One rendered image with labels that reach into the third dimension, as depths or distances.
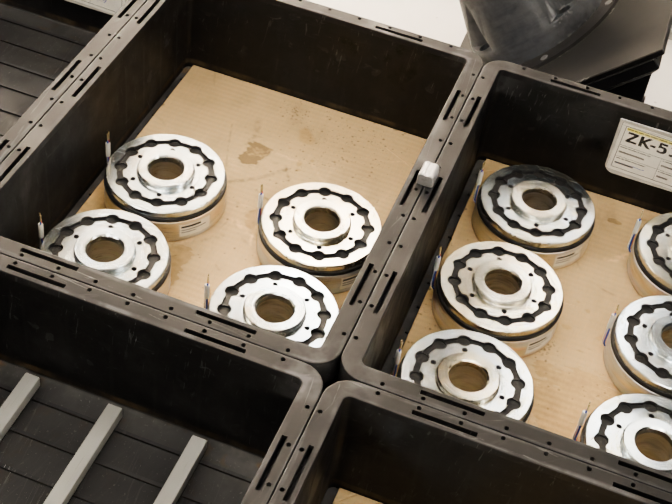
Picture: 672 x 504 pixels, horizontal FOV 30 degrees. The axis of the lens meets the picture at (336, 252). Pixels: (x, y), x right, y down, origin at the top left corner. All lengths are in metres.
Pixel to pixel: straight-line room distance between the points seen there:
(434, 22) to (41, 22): 0.51
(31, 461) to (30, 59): 0.47
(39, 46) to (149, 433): 0.48
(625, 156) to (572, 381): 0.24
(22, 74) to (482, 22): 0.46
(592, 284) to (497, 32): 0.33
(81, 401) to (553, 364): 0.37
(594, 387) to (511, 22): 0.44
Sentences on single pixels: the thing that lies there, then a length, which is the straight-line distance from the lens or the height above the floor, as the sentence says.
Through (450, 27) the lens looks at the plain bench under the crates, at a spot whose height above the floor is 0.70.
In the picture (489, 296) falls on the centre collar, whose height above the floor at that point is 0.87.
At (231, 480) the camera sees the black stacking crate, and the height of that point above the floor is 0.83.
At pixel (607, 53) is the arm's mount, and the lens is 1.23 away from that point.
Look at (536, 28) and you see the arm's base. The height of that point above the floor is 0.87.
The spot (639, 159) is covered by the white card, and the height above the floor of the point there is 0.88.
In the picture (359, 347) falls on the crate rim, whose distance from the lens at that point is 0.86.
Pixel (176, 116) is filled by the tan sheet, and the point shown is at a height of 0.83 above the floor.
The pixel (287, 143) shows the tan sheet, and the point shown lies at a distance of 1.16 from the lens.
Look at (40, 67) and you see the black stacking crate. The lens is 1.24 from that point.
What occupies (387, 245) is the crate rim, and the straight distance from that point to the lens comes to 0.93.
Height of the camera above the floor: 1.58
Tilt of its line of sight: 45 degrees down
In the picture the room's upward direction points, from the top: 9 degrees clockwise
